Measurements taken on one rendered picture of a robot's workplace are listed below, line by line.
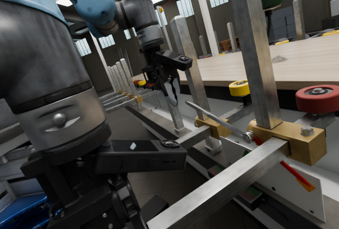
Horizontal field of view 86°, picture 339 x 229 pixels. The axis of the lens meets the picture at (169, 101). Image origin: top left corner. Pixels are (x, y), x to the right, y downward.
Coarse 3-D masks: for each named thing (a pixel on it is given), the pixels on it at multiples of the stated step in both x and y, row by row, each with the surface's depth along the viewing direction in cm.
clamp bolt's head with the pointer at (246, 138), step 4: (252, 132) 41; (244, 136) 41; (244, 140) 41; (248, 140) 40; (256, 140) 40; (260, 144) 39; (284, 164) 36; (288, 168) 35; (292, 168) 35; (292, 172) 35; (296, 172) 34; (296, 176) 34; (300, 176) 34; (300, 180) 34; (304, 180) 33; (308, 184) 33
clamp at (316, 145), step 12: (252, 120) 43; (264, 132) 38; (276, 132) 35; (288, 132) 34; (324, 132) 32; (300, 144) 31; (312, 144) 30; (324, 144) 32; (288, 156) 35; (300, 156) 32; (312, 156) 31
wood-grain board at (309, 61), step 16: (272, 48) 113; (288, 48) 97; (304, 48) 84; (320, 48) 74; (336, 48) 67; (208, 64) 140; (224, 64) 115; (240, 64) 98; (272, 64) 75; (288, 64) 68; (304, 64) 61; (320, 64) 56; (336, 64) 51; (208, 80) 85; (224, 80) 75; (288, 80) 51; (304, 80) 48; (320, 80) 44; (336, 80) 42
